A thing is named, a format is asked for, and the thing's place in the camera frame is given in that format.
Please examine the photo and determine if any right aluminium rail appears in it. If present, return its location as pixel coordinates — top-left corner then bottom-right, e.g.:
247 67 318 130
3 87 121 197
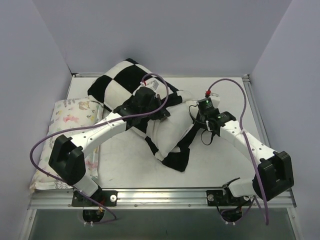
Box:
242 74 270 147

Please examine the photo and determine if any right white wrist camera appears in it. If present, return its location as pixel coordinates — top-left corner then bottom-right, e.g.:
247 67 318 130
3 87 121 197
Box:
205 90 221 108

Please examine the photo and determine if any thin black cable loop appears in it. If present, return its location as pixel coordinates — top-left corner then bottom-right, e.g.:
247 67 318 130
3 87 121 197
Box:
188 103 216 146

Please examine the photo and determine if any black white checkered pillowcase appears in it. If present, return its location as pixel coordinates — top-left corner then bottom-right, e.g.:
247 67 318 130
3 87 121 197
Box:
87 58 199 172

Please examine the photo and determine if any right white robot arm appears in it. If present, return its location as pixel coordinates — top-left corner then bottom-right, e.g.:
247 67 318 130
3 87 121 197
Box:
196 97 294 205

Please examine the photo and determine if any aluminium rail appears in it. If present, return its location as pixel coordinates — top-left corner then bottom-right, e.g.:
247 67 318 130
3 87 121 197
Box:
242 74 270 147
27 185 298 210

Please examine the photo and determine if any purple cable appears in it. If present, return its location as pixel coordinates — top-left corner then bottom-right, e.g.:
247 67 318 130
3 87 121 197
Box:
29 72 169 224
205 78 271 226

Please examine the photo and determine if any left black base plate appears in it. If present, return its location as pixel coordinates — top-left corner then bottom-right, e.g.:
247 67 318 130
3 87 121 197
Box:
71 190 118 207

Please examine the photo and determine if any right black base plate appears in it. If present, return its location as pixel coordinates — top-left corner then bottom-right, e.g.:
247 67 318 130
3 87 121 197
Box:
206 188 250 207

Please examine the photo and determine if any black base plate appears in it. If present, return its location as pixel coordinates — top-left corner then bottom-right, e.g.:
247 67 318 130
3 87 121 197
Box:
206 188 250 207
71 190 118 207

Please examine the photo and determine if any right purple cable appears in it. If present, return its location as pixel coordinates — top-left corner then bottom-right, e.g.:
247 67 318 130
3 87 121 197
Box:
205 78 271 226

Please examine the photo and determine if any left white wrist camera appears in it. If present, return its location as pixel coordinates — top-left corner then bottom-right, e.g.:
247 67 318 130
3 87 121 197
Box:
140 80 159 92

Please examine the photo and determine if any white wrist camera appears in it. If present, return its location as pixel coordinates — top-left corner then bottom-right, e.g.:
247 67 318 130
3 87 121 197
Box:
205 90 221 108
140 80 159 92

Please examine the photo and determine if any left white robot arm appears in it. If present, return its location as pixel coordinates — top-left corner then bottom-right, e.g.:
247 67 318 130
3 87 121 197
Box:
48 87 170 206

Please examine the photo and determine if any floral patterned pillow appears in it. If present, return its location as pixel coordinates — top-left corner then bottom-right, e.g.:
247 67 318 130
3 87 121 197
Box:
30 97 104 192

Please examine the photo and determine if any front aluminium rail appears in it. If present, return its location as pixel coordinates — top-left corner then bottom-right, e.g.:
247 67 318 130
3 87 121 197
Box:
27 185 298 210

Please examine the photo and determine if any white pillow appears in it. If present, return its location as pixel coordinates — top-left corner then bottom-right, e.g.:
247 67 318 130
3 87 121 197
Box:
145 90 194 161

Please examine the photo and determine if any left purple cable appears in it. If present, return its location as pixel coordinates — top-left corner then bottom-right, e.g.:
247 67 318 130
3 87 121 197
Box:
29 72 169 224

